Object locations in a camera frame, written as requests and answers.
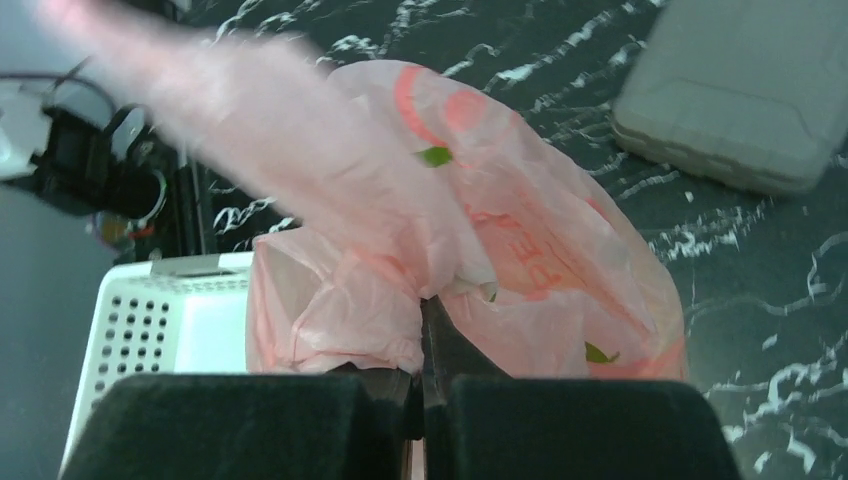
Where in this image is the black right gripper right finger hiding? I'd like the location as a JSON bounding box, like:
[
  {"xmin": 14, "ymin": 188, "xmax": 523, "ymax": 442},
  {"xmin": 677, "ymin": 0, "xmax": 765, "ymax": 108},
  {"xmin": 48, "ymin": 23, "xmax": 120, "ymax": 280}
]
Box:
[{"xmin": 420, "ymin": 299, "xmax": 740, "ymax": 479}]

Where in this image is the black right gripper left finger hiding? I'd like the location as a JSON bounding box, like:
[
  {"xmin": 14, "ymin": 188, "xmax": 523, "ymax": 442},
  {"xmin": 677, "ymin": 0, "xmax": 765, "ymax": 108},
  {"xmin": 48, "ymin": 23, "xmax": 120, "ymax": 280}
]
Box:
[{"xmin": 62, "ymin": 366, "xmax": 418, "ymax": 479}]

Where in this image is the pink plastic bag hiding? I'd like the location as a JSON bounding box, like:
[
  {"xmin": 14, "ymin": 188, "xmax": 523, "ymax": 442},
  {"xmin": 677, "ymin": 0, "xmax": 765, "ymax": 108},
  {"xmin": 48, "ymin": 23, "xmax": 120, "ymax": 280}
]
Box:
[{"xmin": 34, "ymin": 1, "xmax": 686, "ymax": 381}]

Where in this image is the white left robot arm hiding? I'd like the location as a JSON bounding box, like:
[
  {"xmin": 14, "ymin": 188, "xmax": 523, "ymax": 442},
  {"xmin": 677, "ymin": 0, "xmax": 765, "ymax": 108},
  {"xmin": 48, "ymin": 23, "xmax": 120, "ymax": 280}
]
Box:
[{"xmin": 1, "ymin": 71, "xmax": 208, "ymax": 263}]

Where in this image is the white perforated plastic basket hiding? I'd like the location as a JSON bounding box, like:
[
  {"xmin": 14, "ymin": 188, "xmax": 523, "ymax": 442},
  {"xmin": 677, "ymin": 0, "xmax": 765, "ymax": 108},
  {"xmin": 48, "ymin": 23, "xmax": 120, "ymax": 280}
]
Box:
[{"xmin": 62, "ymin": 252, "xmax": 253, "ymax": 461}]

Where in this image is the grey rectangular pad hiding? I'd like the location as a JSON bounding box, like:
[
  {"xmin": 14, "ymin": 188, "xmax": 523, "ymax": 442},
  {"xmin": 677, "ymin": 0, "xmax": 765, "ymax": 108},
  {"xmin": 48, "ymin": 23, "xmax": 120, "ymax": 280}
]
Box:
[{"xmin": 611, "ymin": 0, "xmax": 847, "ymax": 195}]

